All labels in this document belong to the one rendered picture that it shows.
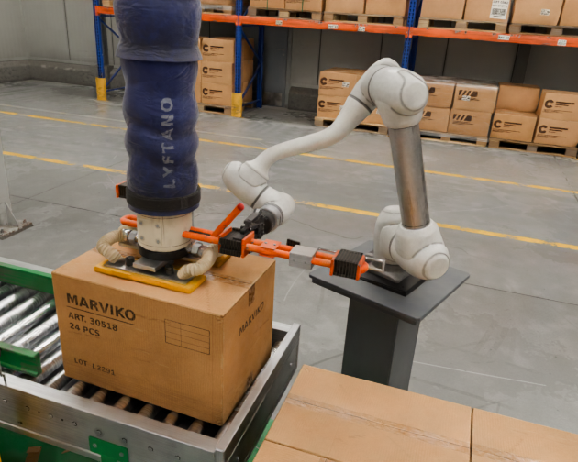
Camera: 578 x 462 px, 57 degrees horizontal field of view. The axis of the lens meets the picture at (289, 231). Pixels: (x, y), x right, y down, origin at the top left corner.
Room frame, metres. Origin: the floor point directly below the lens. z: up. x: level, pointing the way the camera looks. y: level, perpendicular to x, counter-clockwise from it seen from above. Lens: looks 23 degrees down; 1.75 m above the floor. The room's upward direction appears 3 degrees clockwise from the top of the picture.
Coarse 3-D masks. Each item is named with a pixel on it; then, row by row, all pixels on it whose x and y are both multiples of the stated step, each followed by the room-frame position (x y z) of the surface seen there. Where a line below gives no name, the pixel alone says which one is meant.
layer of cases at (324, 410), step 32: (320, 384) 1.50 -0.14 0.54; (352, 384) 1.51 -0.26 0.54; (288, 416) 1.33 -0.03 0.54; (320, 416) 1.34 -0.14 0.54; (352, 416) 1.35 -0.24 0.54; (384, 416) 1.36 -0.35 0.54; (416, 416) 1.37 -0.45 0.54; (448, 416) 1.38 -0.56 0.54; (480, 416) 1.39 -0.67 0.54; (288, 448) 1.20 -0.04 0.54; (320, 448) 1.21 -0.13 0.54; (352, 448) 1.21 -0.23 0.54; (384, 448) 1.22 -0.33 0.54; (416, 448) 1.23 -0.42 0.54; (448, 448) 1.24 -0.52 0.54; (480, 448) 1.24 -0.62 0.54; (512, 448) 1.25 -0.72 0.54; (544, 448) 1.26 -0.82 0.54; (576, 448) 1.27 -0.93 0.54
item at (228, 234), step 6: (228, 228) 1.51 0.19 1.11; (234, 228) 1.52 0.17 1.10; (222, 234) 1.46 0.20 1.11; (228, 234) 1.49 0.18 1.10; (234, 234) 1.49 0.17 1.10; (252, 234) 1.49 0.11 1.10; (222, 240) 1.44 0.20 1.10; (228, 240) 1.43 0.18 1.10; (234, 240) 1.43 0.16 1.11; (246, 240) 1.44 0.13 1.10; (222, 246) 1.45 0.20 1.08; (228, 246) 1.44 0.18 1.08; (234, 246) 1.43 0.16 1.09; (240, 246) 1.42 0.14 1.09; (222, 252) 1.44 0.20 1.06; (228, 252) 1.43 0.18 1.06; (234, 252) 1.43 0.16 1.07; (240, 252) 1.42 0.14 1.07; (246, 252) 1.44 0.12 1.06
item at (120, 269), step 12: (108, 264) 1.47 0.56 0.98; (120, 264) 1.48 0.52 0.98; (132, 264) 1.47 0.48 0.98; (120, 276) 1.44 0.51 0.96; (132, 276) 1.42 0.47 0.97; (144, 276) 1.42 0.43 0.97; (156, 276) 1.42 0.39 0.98; (168, 276) 1.42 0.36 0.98; (204, 276) 1.45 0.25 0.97; (168, 288) 1.39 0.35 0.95; (180, 288) 1.37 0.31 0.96; (192, 288) 1.37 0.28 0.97
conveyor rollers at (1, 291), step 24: (0, 288) 2.01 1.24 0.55; (24, 288) 2.02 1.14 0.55; (0, 312) 1.86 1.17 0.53; (24, 312) 1.86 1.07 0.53; (48, 312) 1.87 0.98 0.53; (0, 336) 1.66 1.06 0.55; (24, 336) 1.66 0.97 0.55; (48, 360) 1.53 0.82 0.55; (48, 384) 1.41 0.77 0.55; (120, 408) 1.32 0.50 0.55; (144, 408) 1.32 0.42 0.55
